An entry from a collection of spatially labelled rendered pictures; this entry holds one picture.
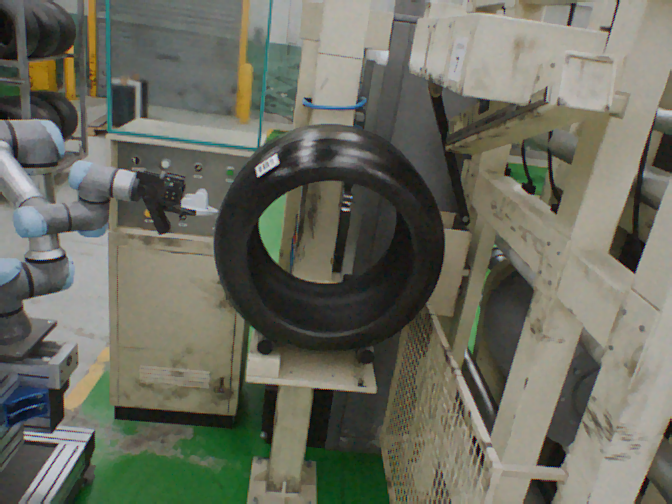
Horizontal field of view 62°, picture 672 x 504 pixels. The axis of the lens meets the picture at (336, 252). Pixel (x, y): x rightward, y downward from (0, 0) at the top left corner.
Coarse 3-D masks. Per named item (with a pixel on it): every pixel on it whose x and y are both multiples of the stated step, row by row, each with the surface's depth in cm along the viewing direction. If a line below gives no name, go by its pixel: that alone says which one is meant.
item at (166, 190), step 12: (144, 168) 141; (144, 180) 139; (156, 180) 139; (168, 180) 137; (180, 180) 142; (132, 192) 138; (144, 192) 140; (156, 192) 140; (168, 192) 140; (180, 192) 140; (156, 204) 140; (168, 204) 140; (180, 204) 144
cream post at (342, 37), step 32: (352, 0) 153; (320, 32) 159; (352, 32) 156; (320, 64) 159; (352, 64) 159; (320, 96) 162; (352, 96) 163; (320, 192) 173; (320, 224) 177; (320, 256) 181; (288, 416) 204; (288, 448) 210; (288, 480) 216
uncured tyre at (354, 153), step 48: (288, 144) 132; (336, 144) 130; (384, 144) 140; (240, 192) 132; (384, 192) 131; (240, 240) 134; (432, 240) 137; (240, 288) 139; (288, 288) 171; (336, 288) 172; (384, 288) 170; (432, 288) 145; (288, 336) 145; (336, 336) 145; (384, 336) 147
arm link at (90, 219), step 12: (72, 204) 138; (84, 204) 139; (96, 204) 140; (108, 204) 143; (72, 216) 137; (84, 216) 139; (96, 216) 141; (108, 216) 145; (72, 228) 138; (84, 228) 141; (96, 228) 143
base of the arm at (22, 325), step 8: (8, 312) 165; (16, 312) 167; (24, 312) 171; (0, 320) 164; (8, 320) 166; (16, 320) 167; (24, 320) 170; (0, 328) 165; (8, 328) 167; (16, 328) 167; (24, 328) 170; (0, 336) 165; (8, 336) 166; (16, 336) 168; (24, 336) 170; (0, 344) 165; (8, 344) 167
